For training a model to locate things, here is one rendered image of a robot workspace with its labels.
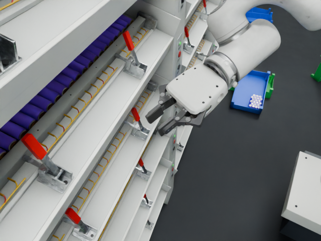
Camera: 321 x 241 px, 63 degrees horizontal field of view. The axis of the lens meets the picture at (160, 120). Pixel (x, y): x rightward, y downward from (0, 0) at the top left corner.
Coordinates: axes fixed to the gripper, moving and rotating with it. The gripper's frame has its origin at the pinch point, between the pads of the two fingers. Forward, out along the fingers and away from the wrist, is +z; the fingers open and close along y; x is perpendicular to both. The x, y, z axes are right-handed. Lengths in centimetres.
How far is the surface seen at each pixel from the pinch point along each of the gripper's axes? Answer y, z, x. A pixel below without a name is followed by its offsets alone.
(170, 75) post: 15.6, -13.0, -11.5
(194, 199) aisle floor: 1, 0, -89
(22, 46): -2.5, 10.1, 32.2
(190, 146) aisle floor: 27, -19, -98
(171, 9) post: 17.7, -18.9, 6.1
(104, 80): 9.1, 4.1, 9.9
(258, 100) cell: 25, -75, -108
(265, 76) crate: 36, -95, -113
